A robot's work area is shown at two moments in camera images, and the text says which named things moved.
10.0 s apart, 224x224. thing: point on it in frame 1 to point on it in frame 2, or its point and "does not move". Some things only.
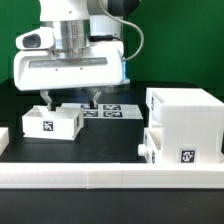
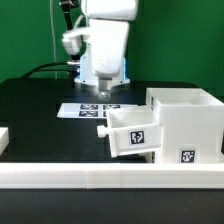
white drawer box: [63, 123] to [132, 132]
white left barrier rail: [4, 139] does not move
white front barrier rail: [99, 176] does not move
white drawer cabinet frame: [191, 121] does not move
